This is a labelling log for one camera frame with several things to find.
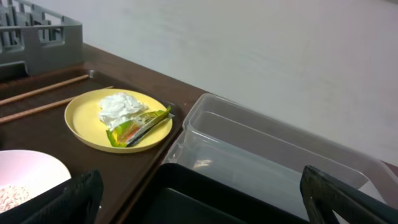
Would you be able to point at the white tissue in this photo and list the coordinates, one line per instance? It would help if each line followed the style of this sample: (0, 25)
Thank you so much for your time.
(118, 108)

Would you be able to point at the yellow round plate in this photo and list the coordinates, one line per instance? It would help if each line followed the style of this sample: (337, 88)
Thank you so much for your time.
(81, 117)

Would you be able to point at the dark brown serving tray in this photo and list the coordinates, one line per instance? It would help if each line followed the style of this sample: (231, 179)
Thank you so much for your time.
(48, 132)

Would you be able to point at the wooden chopstick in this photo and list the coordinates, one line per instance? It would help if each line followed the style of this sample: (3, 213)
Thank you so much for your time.
(31, 111)
(42, 90)

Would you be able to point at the leftover rice pile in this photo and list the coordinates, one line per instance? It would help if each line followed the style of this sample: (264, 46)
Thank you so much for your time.
(12, 196)

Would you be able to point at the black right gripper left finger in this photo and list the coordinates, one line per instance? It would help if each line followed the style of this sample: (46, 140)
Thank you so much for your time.
(75, 201)

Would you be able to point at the green orange snack wrapper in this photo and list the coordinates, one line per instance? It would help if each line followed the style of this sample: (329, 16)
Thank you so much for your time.
(133, 131)

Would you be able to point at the black rectangular waste tray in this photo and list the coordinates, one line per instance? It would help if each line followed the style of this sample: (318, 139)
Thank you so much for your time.
(176, 194)

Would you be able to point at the pink white bowl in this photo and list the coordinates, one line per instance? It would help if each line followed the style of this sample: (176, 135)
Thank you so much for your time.
(37, 171)

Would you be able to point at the clear plastic waste bin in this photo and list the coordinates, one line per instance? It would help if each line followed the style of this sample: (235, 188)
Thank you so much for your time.
(265, 158)

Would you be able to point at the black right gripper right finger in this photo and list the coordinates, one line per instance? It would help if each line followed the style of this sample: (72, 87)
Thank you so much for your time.
(325, 197)

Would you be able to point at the grey plastic dish rack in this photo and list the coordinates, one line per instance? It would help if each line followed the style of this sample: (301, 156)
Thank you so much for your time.
(39, 39)

